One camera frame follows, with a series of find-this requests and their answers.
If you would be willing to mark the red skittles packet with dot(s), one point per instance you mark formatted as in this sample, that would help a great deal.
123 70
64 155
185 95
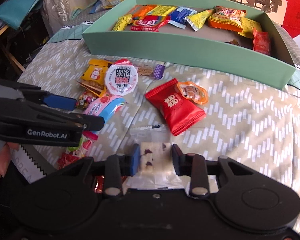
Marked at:
149 23

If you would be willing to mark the green purple candy packet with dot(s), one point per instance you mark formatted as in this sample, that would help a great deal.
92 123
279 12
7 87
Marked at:
74 148

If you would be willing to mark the orange rabbit snack packet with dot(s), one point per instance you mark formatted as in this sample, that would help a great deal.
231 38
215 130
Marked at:
93 79

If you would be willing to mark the purple candy wrapper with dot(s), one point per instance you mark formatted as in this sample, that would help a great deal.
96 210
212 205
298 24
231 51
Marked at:
155 71

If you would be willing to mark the orange yellow chips packet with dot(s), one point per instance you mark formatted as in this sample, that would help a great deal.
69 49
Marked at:
227 19

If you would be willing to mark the yellow cheese snack bar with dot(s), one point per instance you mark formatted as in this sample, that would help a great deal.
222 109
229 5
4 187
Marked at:
122 22

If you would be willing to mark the small flower candy packet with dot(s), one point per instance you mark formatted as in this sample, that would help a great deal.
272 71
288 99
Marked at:
85 99

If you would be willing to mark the clear nougat cake packet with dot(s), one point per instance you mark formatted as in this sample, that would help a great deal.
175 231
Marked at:
155 168

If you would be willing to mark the yellow blue snack packet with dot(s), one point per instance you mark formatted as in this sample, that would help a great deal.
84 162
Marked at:
161 10

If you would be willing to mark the red double happiness packet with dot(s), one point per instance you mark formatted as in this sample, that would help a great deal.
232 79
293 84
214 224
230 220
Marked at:
179 113

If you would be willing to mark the mint green cardboard box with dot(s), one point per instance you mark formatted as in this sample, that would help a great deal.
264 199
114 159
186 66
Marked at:
207 48

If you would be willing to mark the orange silver snack packet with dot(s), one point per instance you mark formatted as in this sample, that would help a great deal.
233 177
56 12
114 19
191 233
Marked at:
140 10

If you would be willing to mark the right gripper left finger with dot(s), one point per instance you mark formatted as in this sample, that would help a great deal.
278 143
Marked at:
118 166

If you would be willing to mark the orange jelly cup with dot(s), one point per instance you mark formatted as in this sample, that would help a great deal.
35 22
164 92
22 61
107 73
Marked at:
191 91

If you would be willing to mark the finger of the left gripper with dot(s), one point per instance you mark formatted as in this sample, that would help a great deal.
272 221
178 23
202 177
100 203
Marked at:
87 122
42 97

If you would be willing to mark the pink grapefruit candy packet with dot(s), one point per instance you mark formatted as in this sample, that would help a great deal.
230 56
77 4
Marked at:
105 107

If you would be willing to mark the long red snack pouch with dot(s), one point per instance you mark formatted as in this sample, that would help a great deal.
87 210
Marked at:
261 42

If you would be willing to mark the patterned bed cover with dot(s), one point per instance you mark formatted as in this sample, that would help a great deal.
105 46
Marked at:
251 122

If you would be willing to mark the red strawberry candy packet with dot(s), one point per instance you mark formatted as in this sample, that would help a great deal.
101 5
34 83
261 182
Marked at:
66 158

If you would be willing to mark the blue white snack packet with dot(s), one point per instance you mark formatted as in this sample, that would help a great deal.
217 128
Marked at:
178 17

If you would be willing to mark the white round jelly cup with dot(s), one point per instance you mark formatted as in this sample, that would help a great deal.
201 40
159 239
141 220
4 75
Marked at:
121 78

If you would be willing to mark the person's left hand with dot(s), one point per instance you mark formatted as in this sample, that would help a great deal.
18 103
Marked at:
5 156

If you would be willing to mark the yellow green snack packet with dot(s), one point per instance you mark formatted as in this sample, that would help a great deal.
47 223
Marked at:
197 20

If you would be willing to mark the teal cloth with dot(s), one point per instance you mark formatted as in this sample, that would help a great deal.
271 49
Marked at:
13 12

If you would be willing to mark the yellow gold snack packet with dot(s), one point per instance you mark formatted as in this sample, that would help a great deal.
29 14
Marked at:
248 27

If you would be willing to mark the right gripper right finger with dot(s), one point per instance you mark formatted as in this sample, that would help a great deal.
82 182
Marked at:
193 166

